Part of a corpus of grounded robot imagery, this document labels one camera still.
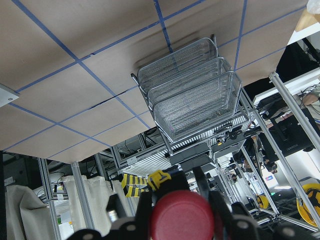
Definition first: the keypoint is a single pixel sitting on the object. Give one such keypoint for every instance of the metal mesh shelf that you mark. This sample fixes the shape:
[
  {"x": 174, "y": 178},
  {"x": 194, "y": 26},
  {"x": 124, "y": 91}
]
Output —
[{"x": 191, "y": 91}]

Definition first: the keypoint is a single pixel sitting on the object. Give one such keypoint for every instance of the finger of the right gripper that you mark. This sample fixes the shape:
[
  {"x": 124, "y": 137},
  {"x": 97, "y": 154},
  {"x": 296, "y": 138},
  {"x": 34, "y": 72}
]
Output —
[
  {"x": 201, "y": 181},
  {"x": 114, "y": 208}
]

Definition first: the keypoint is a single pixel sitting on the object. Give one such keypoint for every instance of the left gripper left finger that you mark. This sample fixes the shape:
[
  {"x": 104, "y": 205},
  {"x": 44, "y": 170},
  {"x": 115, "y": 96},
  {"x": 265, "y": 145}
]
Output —
[{"x": 134, "y": 227}]

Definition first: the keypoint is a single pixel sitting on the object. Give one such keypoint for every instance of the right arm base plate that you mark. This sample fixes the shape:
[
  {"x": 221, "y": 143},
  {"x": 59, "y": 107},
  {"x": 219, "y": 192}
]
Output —
[{"x": 7, "y": 95}]

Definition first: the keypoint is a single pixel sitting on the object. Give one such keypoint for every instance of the red emergency stop button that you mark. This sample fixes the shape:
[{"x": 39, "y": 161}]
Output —
[{"x": 178, "y": 212}]

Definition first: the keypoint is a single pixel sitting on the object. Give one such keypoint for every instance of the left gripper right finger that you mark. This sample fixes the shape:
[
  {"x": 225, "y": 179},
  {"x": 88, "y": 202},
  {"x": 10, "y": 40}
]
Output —
[{"x": 231, "y": 223}]

